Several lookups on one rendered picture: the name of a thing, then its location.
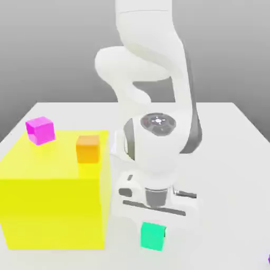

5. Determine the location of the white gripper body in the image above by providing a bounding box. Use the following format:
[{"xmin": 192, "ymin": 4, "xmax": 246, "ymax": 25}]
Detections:
[{"xmin": 113, "ymin": 197, "xmax": 200, "ymax": 232}]

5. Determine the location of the small green cube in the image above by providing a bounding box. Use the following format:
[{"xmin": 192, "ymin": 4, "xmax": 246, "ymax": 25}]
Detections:
[{"xmin": 140, "ymin": 221, "xmax": 167, "ymax": 252}]

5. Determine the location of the small orange cube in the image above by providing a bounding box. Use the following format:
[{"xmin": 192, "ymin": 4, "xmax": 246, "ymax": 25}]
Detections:
[{"xmin": 75, "ymin": 135, "xmax": 100, "ymax": 164}]

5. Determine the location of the small magenta cube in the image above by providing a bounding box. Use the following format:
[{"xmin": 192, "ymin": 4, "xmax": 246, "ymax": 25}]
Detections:
[{"xmin": 25, "ymin": 116, "xmax": 56, "ymax": 147}]

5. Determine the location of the large yellow box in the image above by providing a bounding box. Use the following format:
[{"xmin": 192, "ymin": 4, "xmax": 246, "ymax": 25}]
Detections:
[{"xmin": 0, "ymin": 130, "xmax": 110, "ymax": 250}]

